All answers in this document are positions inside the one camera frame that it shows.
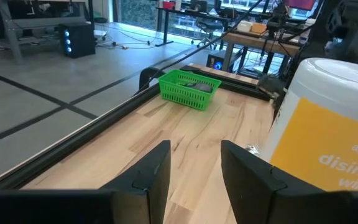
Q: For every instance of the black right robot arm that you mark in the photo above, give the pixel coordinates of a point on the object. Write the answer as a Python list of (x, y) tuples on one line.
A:
[(356, 31)]

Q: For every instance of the green plastic basket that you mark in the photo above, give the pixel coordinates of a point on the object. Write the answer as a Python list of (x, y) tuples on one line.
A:
[(182, 96)]

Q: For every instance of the grey metal shelf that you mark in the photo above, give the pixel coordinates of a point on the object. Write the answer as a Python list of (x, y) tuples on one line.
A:
[(11, 21)]

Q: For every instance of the black desk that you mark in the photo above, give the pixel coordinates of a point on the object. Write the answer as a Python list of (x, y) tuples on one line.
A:
[(182, 12)]

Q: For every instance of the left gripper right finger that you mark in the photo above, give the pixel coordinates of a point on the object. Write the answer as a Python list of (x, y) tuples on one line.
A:
[(253, 186)]

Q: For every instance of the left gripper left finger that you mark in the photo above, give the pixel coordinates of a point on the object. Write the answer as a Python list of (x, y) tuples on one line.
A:
[(141, 186)]

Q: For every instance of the black computer tower blue lights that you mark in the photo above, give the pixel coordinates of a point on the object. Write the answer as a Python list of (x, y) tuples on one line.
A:
[(76, 40)]

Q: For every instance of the black office chair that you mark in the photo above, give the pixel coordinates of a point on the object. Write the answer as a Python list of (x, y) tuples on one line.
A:
[(208, 26)]

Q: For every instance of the black arched bracket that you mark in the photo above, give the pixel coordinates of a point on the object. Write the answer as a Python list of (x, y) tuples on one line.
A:
[(146, 74)]

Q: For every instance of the yellow label disinfecting wipes canister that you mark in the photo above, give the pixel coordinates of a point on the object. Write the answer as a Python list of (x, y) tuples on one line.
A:
[(322, 130)]

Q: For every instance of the black aluminium table frame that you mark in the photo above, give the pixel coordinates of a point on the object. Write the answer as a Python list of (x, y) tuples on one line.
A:
[(73, 137)]

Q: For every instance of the wooden workbench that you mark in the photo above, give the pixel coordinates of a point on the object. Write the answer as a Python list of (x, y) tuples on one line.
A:
[(259, 43)]

